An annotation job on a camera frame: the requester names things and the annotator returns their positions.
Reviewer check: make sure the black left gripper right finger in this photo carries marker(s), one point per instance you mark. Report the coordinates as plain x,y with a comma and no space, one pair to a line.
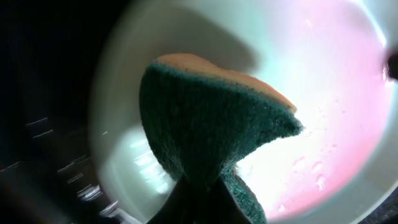
217,206

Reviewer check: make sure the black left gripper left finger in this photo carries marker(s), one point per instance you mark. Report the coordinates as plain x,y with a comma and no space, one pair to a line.
180,206

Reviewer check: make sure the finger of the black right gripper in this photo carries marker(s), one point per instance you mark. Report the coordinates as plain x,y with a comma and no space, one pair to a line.
392,65

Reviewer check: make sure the mint plate long red stain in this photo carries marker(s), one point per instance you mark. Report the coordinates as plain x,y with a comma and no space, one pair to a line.
328,57

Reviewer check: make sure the green yellow sponge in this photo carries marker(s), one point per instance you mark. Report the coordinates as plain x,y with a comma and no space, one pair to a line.
200,120

